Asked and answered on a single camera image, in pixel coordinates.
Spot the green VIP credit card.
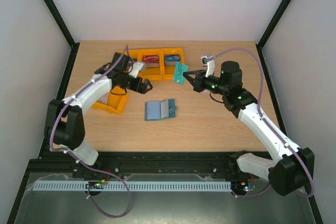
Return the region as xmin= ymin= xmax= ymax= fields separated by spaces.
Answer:
xmin=173 ymin=62 xmax=188 ymax=86

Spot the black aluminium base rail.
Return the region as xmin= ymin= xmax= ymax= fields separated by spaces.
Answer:
xmin=25 ymin=152 xmax=253 ymax=180

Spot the right yellow bin in row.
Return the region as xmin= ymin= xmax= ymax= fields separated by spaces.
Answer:
xmin=162 ymin=48 xmax=185 ymax=80

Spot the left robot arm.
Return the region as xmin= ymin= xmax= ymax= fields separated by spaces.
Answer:
xmin=44 ymin=52 xmax=153 ymax=166

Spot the loose yellow bin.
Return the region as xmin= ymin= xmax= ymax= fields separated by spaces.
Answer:
xmin=92 ymin=86 xmax=129 ymax=115

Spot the red card stack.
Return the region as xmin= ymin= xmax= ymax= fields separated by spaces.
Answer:
xmin=142 ymin=55 xmax=160 ymax=68

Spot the pink card in loose bin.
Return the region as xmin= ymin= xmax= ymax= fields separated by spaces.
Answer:
xmin=98 ymin=93 xmax=109 ymax=105

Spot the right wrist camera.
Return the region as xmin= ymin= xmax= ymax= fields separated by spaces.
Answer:
xmin=201 ymin=55 xmax=215 ymax=77

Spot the teal leather card holder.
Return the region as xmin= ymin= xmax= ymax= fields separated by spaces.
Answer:
xmin=144 ymin=99 xmax=177 ymax=121

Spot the slotted white cable duct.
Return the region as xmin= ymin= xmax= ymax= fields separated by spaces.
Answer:
xmin=29 ymin=180 xmax=232 ymax=192

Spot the blue card stack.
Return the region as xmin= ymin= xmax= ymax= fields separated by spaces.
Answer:
xmin=164 ymin=54 xmax=181 ymax=66

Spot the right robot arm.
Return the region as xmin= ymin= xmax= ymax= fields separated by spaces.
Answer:
xmin=183 ymin=61 xmax=314 ymax=197

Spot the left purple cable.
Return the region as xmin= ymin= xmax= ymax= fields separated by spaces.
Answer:
xmin=49 ymin=44 xmax=132 ymax=218

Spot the middle yellow bin in row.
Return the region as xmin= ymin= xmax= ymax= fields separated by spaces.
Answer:
xmin=139 ymin=49 xmax=162 ymax=80

